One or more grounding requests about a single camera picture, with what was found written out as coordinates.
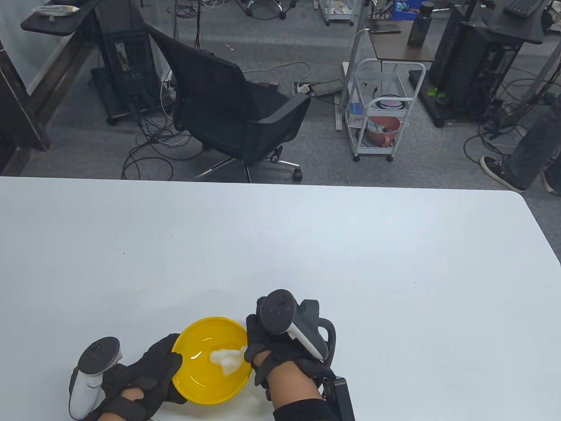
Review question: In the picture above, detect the grey white right hand controller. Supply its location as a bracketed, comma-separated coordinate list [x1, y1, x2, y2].
[259, 289, 337, 364]

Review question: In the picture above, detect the dark wooden frame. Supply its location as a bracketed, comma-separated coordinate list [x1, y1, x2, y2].
[0, 37, 51, 175]

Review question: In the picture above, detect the black power strip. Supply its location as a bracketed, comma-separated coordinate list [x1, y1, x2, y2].
[293, 80, 342, 97]

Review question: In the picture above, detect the white plastic packet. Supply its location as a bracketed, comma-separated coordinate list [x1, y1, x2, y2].
[32, 4, 81, 18]

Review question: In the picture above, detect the person's right hand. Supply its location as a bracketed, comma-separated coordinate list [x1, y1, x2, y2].
[245, 296, 336, 402]

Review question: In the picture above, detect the grey white hand controller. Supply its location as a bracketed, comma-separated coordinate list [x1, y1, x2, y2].
[259, 289, 337, 364]
[68, 337, 122, 419]

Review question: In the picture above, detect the black computer tower on stand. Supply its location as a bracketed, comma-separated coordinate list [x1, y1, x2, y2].
[91, 0, 176, 126]

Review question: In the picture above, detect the grey white left hand controller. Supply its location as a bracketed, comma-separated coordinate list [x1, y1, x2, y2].
[68, 337, 122, 419]

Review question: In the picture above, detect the blue storage box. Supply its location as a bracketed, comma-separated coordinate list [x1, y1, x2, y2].
[391, 0, 417, 21]

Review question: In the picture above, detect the black desk with packet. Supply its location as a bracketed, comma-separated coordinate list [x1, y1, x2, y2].
[21, 0, 103, 36]

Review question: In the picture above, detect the white rolling cart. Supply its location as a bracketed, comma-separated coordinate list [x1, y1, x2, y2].
[345, 59, 426, 163]

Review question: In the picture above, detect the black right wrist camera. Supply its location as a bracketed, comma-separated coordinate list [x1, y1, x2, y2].
[323, 376, 355, 421]

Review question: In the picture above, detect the yellow bowl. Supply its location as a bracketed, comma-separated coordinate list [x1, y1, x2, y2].
[171, 317, 254, 405]

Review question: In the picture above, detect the person's right forearm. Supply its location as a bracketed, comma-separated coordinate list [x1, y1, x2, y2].
[265, 360, 325, 410]

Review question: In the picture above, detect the white soap foam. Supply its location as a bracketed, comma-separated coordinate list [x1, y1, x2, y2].
[209, 346, 246, 376]

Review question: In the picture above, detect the large black computer rack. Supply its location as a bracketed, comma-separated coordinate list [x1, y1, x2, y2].
[429, 4, 522, 128]

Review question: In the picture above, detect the person's left hand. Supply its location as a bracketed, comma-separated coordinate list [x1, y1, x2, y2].
[85, 333, 188, 421]

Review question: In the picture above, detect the black desk with keyboard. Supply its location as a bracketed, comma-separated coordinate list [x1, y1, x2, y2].
[482, 0, 553, 44]

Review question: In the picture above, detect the black keyboard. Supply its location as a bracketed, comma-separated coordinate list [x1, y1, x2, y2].
[503, 0, 550, 18]

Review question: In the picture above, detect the office chair wheel base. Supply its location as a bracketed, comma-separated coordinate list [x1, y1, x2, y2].
[243, 0, 301, 20]

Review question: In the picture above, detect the tangle of black floor cables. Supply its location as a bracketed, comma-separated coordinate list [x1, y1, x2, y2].
[122, 101, 206, 180]
[460, 66, 561, 166]

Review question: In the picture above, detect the pink plastic bucket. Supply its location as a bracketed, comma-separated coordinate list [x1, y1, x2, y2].
[366, 115, 402, 148]

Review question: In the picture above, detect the brown side table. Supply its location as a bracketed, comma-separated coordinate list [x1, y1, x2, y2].
[366, 18, 437, 62]

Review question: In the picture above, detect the black drink bottle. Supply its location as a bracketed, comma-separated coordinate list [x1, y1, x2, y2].
[407, 1, 434, 47]

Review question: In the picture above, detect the small white wire cart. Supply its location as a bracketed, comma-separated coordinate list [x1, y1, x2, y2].
[318, 0, 355, 27]

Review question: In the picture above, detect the black office chair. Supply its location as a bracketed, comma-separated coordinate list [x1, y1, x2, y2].
[144, 22, 312, 183]

